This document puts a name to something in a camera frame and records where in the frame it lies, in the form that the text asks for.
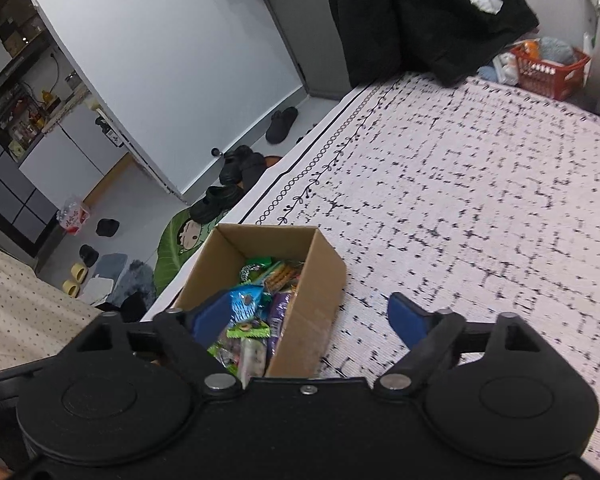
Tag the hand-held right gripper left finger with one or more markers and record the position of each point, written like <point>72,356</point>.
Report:
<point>210,315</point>

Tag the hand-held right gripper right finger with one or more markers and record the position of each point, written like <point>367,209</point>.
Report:
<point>407,320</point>

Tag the white snack packet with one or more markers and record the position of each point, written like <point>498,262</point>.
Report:
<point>254,357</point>

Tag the purple snack packet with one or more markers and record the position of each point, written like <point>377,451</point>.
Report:
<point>280,315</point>

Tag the brown cardboard box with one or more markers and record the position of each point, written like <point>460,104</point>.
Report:
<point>315,310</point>

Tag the green cartoon rug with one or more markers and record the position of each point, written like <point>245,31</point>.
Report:
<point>172,260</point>

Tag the beige dotted fabric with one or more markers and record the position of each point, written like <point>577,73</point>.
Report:
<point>20,310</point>

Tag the blue grey rug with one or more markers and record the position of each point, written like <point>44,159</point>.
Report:
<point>130,280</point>

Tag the black shoe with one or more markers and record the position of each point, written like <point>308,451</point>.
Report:
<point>255,169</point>
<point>212,203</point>
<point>234,161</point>

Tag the yellow slipper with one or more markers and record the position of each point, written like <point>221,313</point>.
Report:
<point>76,272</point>
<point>70,287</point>

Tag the black white patterned cloth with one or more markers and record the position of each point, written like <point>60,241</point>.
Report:
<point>480,210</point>

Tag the small black slipper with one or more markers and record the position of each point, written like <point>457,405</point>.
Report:
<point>107,228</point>
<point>88,255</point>

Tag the red white plastic bag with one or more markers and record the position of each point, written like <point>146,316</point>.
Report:
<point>72,217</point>

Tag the white cabinet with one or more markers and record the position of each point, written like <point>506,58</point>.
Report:
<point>65,160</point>

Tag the red plastic basket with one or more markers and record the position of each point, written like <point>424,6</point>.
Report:
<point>545,79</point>

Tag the black jacket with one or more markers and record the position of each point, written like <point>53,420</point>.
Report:
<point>405,20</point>

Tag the grey cloth in basket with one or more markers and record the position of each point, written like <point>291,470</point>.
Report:
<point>555,49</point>

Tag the grey door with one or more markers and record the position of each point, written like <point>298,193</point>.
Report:
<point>305,20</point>

